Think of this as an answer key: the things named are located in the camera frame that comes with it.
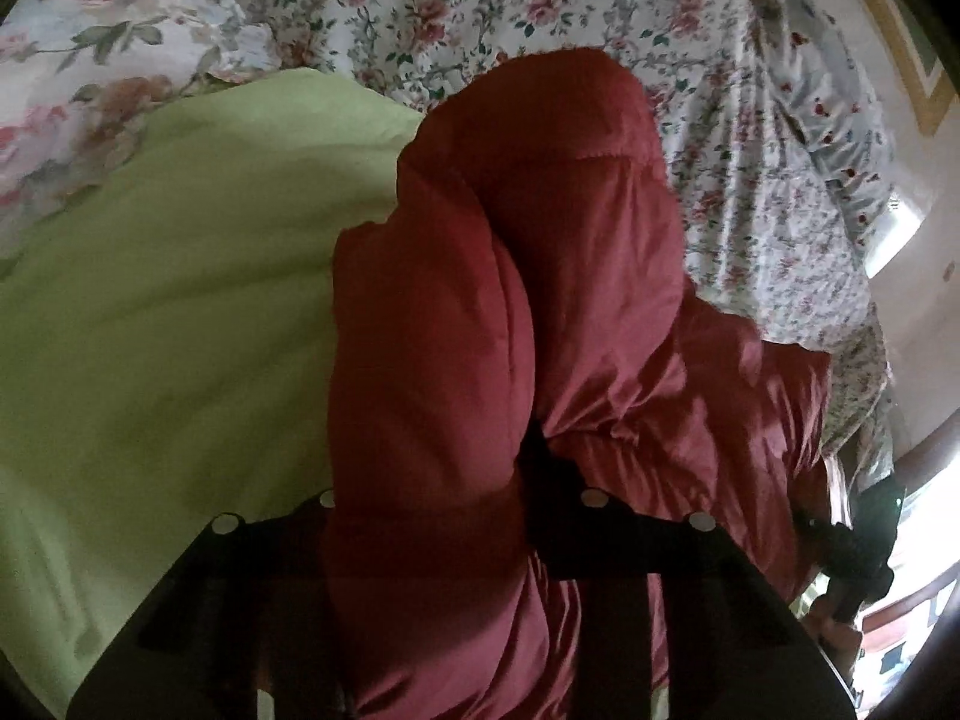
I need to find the white spotted cloth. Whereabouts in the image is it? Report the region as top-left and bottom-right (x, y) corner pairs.
(739, 0), (901, 256)

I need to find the red quilted jacket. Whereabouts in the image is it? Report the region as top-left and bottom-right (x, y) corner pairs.
(322, 47), (845, 720)

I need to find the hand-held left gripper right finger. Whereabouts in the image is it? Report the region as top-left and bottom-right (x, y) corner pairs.
(517, 420), (860, 720)

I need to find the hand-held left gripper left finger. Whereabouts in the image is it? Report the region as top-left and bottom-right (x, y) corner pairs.
(66, 491), (353, 720)

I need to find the floral lattice print duvet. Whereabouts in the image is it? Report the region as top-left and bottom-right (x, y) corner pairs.
(150, 0), (893, 466)

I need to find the light green bed sheet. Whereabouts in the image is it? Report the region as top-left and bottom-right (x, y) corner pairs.
(0, 67), (425, 720)

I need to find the white rose print cloth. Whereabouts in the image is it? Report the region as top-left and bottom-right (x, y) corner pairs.
(0, 0), (301, 263)

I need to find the yellow framed picture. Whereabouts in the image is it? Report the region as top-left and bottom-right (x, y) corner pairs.
(817, 0), (955, 132)

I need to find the person's right hand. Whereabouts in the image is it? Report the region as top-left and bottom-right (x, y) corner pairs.
(804, 591), (865, 687)

